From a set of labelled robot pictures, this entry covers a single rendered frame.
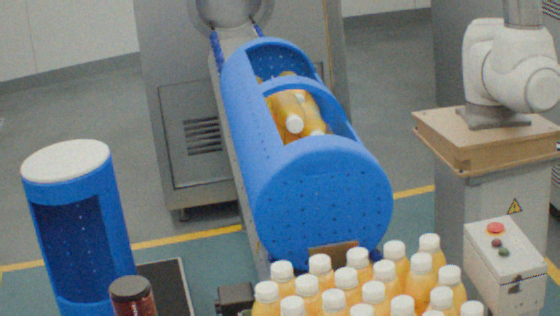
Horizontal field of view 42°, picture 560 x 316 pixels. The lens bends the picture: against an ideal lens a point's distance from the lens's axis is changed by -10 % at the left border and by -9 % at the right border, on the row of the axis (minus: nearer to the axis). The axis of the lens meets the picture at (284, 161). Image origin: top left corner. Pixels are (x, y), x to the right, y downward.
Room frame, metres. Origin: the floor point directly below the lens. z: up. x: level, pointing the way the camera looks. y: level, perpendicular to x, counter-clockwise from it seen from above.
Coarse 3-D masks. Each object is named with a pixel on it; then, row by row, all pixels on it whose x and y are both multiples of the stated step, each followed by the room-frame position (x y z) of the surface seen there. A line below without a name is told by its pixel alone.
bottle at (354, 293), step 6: (336, 288) 1.16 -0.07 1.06; (342, 288) 1.15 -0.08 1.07; (348, 288) 1.15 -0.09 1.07; (354, 288) 1.16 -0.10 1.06; (360, 288) 1.16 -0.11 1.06; (348, 294) 1.15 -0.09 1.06; (354, 294) 1.15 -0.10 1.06; (360, 294) 1.15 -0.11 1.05; (348, 300) 1.14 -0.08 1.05; (354, 300) 1.14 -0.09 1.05; (360, 300) 1.15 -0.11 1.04; (348, 306) 1.14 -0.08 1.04
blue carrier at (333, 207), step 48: (240, 48) 2.23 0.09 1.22; (288, 48) 2.26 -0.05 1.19; (240, 96) 1.89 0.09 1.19; (240, 144) 1.68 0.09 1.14; (288, 144) 1.45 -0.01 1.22; (336, 144) 1.42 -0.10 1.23; (288, 192) 1.39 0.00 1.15; (336, 192) 1.40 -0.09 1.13; (384, 192) 1.41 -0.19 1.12; (288, 240) 1.39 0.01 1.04; (336, 240) 1.40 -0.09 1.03
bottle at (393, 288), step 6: (396, 276) 1.18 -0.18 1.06; (384, 282) 1.16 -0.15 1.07; (390, 282) 1.16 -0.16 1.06; (396, 282) 1.16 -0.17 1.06; (390, 288) 1.15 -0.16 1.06; (396, 288) 1.16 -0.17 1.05; (402, 288) 1.17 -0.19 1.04; (390, 294) 1.15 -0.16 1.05; (396, 294) 1.15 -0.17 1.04; (402, 294) 1.16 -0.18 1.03; (390, 300) 1.14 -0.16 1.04
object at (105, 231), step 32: (32, 192) 1.88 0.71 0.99; (64, 192) 1.85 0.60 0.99; (96, 192) 1.90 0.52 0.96; (64, 224) 2.10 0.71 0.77; (96, 224) 2.13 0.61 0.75; (64, 256) 2.08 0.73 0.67; (96, 256) 2.13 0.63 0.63; (128, 256) 1.96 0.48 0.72; (64, 288) 2.04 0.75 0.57; (96, 288) 2.12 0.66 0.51
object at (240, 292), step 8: (224, 288) 1.30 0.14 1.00; (232, 288) 1.30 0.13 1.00; (240, 288) 1.30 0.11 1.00; (248, 288) 1.29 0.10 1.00; (224, 296) 1.27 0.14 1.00; (232, 296) 1.27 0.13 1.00; (240, 296) 1.27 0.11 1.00; (248, 296) 1.27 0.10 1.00; (256, 296) 1.30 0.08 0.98; (216, 304) 1.26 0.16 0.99; (224, 304) 1.25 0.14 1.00; (232, 304) 1.25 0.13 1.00; (240, 304) 1.25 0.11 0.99; (248, 304) 1.25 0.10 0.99; (216, 312) 1.26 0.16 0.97; (224, 312) 1.25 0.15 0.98; (232, 312) 1.25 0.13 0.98
